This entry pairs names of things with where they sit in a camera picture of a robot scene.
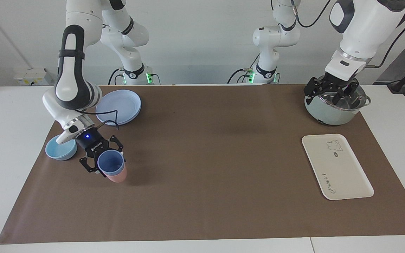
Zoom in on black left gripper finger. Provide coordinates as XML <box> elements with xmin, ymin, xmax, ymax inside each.
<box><xmin>303</xmin><ymin>78</ymin><xmax>327</xmax><ymax>104</ymax></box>
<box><xmin>333</xmin><ymin>82</ymin><xmax>360</xmax><ymax>105</ymax></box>

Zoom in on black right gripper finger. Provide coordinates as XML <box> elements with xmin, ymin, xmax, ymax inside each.
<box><xmin>109</xmin><ymin>135</ymin><xmax>125</xmax><ymax>155</ymax></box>
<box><xmin>79</xmin><ymin>156</ymin><xmax>105</xmax><ymax>176</ymax></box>

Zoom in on blue ribbed cup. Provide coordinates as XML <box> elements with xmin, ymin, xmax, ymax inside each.
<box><xmin>97</xmin><ymin>150</ymin><xmax>125</xmax><ymax>176</ymax></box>

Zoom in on pink cup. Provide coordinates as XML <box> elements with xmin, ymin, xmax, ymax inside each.
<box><xmin>104</xmin><ymin>163</ymin><xmax>128</xmax><ymax>183</ymax></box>

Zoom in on cream rabbit print tray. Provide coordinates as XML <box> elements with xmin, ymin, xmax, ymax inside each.
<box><xmin>301</xmin><ymin>134</ymin><xmax>375</xmax><ymax>201</ymax></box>

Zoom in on pale green steel pot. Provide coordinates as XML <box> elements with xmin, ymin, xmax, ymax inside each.
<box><xmin>304</xmin><ymin>75</ymin><xmax>372</xmax><ymax>126</ymax></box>

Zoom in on light blue bowl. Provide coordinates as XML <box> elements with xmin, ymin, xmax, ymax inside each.
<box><xmin>45</xmin><ymin>135</ymin><xmax>78</xmax><ymax>161</ymax></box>

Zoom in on pale blue plate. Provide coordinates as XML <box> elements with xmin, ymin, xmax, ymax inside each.
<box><xmin>95</xmin><ymin>89</ymin><xmax>142</xmax><ymax>127</ymax></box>

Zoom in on brown table mat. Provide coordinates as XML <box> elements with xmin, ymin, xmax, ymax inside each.
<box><xmin>0</xmin><ymin>84</ymin><xmax>405</xmax><ymax>245</ymax></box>

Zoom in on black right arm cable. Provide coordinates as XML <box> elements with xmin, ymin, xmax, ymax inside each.
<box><xmin>74</xmin><ymin>109</ymin><xmax>120</xmax><ymax>131</ymax></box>

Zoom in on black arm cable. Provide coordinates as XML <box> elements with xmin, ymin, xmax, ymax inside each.
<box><xmin>290</xmin><ymin>0</ymin><xmax>332</xmax><ymax>28</ymax></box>
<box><xmin>74</xmin><ymin>109</ymin><xmax>120</xmax><ymax>131</ymax></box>

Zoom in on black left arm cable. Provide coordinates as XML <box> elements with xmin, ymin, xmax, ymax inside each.
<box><xmin>290</xmin><ymin>0</ymin><xmax>332</xmax><ymax>28</ymax></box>

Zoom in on white wall socket box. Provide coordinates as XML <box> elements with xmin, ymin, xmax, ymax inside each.
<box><xmin>13</xmin><ymin>67</ymin><xmax>54</xmax><ymax>86</ymax></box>

